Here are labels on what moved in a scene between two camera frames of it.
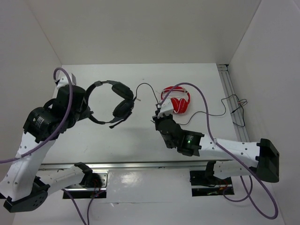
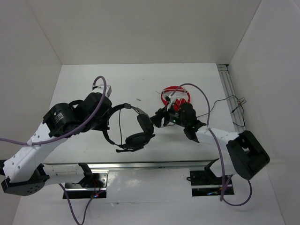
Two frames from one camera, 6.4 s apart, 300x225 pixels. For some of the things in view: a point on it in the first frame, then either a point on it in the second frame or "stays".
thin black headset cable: [237, 107] → [239, 106]
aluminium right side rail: [233, 103] stays
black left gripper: [86, 112] → [104, 125]
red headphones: [179, 106] stays
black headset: [123, 110] → [136, 141]
